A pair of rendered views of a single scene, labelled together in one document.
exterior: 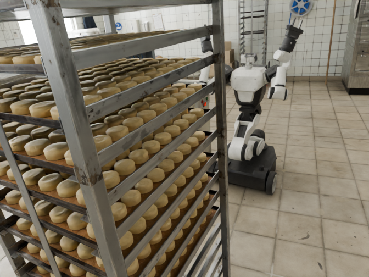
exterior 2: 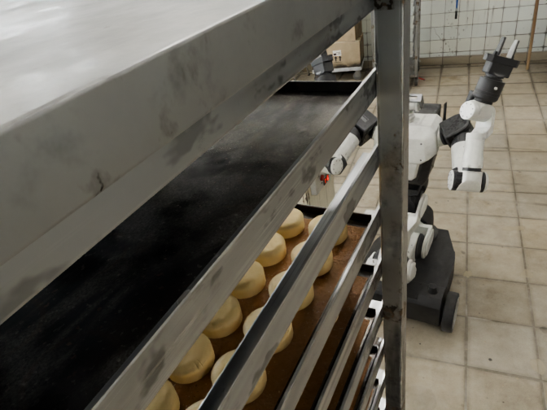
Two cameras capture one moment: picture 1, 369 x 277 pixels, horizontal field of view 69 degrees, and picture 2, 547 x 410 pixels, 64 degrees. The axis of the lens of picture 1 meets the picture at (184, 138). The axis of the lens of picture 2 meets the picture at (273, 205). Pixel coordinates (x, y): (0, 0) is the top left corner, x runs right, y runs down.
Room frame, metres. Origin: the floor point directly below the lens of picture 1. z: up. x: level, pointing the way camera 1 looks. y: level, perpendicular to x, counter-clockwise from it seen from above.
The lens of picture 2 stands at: (0.47, -0.01, 1.85)
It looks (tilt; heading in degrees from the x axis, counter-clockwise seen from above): 33 degrees down; 2
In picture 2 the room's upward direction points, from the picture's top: 11 degrees counter-clockwise
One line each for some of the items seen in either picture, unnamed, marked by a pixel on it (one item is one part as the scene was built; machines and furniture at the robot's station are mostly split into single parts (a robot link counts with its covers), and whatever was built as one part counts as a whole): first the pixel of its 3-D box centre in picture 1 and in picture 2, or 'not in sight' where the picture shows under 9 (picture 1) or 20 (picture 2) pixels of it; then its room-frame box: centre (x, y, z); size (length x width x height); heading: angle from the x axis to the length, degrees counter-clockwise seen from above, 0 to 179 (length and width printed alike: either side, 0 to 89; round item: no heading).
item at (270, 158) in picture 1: (250, 155); (409, 255); (2.27, -0.61, 0.19); 0.64 x 0.52 x 0.33; 148
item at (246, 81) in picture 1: (250, 83); (410, 141); (2.26, -0.60, 0.89); 0.34 x 0.30 x 0.36; 57
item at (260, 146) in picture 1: (251, 145); (410, 239); (2.29, -0.63, 0.28); 0.21 x 0.20 x 0.13; 148
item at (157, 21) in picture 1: (158, 22); not in sight; (6.81, 0.34, 1.37); 0.27 x 0.02 x 0.40; 66
